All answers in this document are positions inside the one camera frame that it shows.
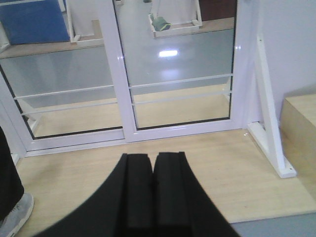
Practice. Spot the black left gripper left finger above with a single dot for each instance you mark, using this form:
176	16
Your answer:
121	207

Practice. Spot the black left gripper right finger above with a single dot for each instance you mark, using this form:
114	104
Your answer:
183	209

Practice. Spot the white framed sliding glass door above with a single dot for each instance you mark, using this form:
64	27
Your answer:
176	85

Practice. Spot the white wooden support brace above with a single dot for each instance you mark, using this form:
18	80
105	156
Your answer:
267	134

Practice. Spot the black trouser leg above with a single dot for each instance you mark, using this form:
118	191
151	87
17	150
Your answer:
11	188

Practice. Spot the grey sneaker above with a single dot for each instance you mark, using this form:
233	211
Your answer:
18	216

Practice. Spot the white fixed glass panel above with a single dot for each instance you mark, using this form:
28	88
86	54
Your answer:
62	101

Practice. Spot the green rolled mat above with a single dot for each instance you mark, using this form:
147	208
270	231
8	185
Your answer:
160	24

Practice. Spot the blue panel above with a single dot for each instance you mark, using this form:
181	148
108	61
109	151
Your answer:
33	21

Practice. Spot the white wooden tray frame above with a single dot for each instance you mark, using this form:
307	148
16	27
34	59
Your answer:
183	15

